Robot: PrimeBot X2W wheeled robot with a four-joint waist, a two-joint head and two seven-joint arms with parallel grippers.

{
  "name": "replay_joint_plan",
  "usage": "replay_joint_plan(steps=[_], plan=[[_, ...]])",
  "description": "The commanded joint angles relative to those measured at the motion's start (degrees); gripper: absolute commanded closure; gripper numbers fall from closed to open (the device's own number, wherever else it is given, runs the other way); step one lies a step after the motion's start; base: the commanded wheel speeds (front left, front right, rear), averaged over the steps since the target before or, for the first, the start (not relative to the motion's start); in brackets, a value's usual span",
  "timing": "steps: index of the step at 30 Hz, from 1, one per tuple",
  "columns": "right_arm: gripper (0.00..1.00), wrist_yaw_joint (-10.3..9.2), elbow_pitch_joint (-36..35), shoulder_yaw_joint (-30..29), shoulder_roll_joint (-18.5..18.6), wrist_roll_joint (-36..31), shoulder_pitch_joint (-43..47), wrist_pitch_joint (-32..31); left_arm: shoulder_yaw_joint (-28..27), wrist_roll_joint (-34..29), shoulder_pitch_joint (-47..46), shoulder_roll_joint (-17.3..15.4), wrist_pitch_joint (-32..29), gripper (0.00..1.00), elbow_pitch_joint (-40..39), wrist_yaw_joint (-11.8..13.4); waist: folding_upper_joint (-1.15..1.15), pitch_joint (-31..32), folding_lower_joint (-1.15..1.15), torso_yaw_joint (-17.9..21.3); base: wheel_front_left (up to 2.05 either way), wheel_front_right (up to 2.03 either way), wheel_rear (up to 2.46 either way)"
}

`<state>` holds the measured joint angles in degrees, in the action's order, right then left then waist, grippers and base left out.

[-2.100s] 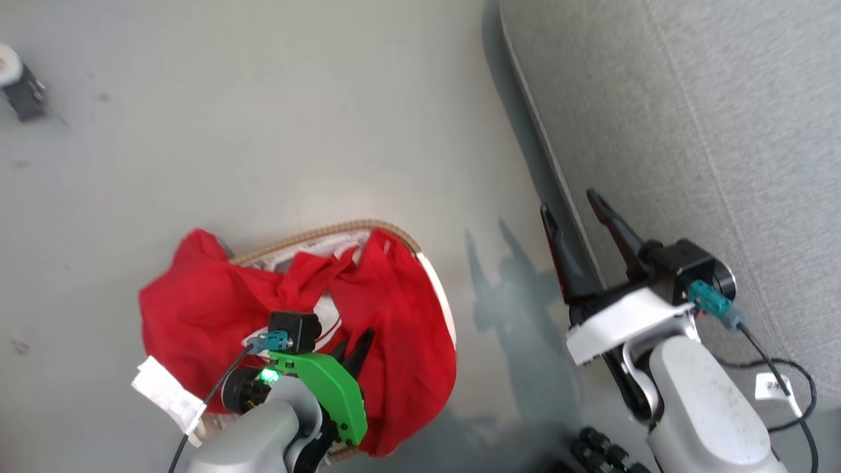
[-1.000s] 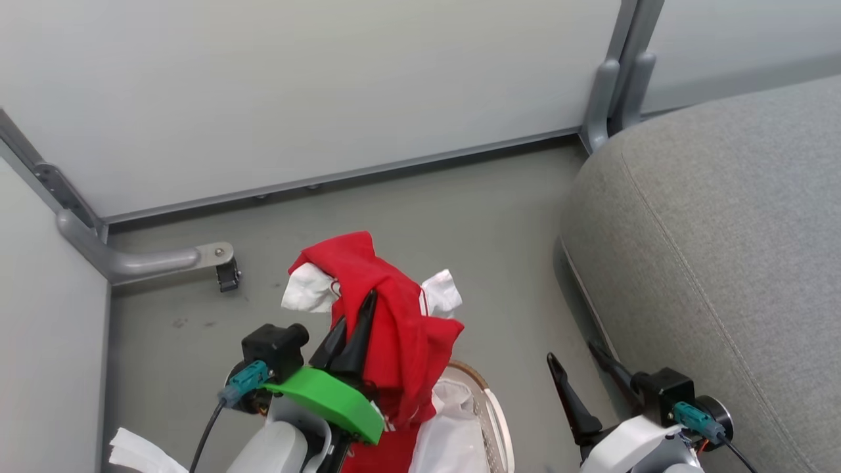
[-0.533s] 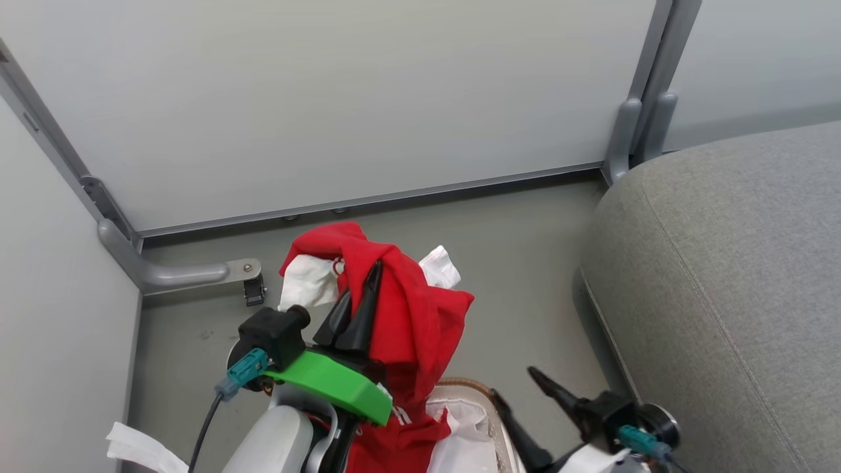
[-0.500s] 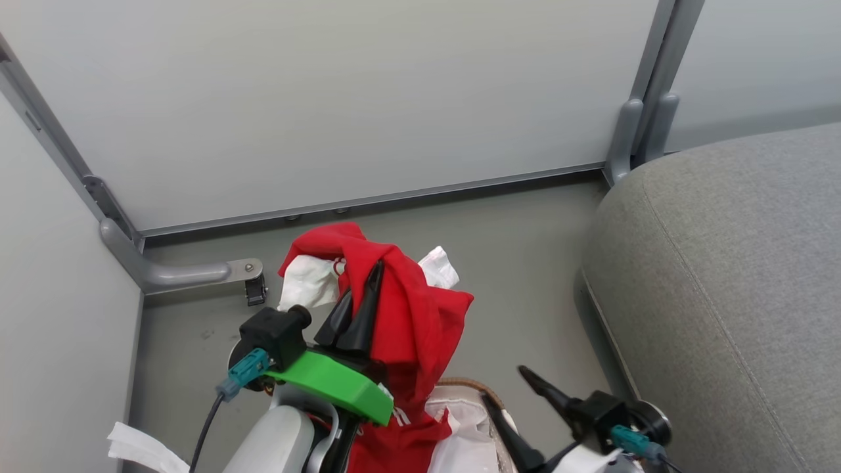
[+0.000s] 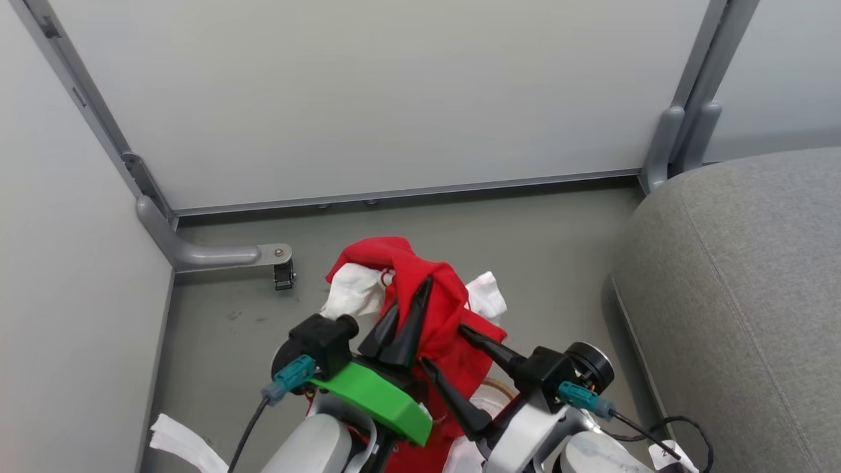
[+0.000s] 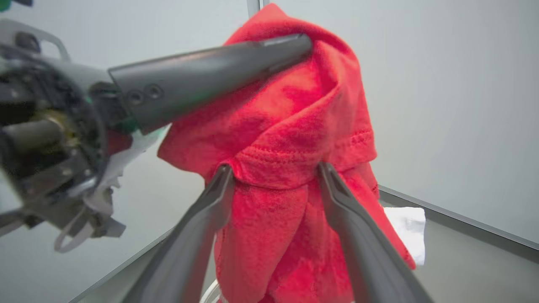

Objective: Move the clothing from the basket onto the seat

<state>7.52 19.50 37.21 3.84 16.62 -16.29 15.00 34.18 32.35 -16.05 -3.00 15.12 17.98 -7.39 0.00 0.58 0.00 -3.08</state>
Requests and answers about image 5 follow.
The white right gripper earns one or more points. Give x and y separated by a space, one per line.
525 440

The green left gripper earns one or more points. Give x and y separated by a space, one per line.
387 401

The red garment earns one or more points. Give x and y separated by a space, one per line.
447 309

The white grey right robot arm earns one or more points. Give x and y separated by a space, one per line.
604 456

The white garment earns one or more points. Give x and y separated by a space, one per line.
351 292

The small black caster wheel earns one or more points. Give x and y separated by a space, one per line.
284 276

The grey support foot with plate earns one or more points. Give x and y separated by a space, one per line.
197 255

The white paper strip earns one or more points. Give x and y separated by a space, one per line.
187 443

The grey fabric sofa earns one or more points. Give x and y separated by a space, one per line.
742 309

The grey curved support foot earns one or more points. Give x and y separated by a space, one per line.
662 148
700 135

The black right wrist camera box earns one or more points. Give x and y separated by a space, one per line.
545 378

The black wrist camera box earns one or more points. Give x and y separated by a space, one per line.
325 341
545 378

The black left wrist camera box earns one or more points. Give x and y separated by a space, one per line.
325 341

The grey partition base rail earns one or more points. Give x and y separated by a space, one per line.
394 195

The grey metal corner bracket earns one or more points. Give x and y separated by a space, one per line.
146 180

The grey partition post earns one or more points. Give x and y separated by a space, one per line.
85 98
713 59

